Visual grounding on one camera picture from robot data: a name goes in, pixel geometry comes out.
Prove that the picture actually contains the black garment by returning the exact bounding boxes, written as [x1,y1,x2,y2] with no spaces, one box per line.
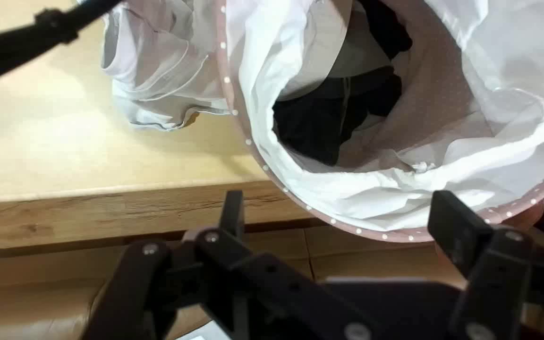
[355,0,414,63]
[270,65,406,168]

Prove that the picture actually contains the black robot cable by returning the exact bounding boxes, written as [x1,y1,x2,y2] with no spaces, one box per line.
[0,0,125,91]

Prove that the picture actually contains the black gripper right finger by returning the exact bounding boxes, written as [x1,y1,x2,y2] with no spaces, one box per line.
[427,189,544,340]

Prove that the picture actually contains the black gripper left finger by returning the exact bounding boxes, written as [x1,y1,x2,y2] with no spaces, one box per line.
[81,189,374,340]

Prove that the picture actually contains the pink polka dot laundry bag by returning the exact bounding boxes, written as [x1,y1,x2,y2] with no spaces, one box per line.
[213,0,544,246]

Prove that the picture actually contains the white shorts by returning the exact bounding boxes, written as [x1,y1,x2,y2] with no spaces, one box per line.
[100,0,232,134]

